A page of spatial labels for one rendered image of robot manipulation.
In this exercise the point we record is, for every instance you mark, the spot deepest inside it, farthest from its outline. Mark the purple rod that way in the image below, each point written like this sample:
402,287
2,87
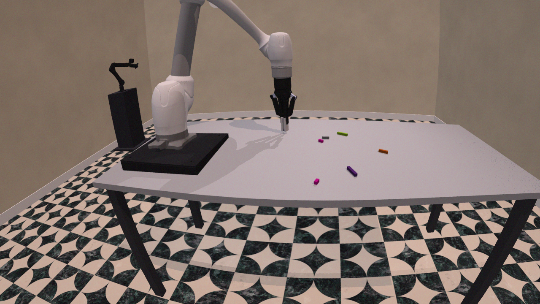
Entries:
354,173

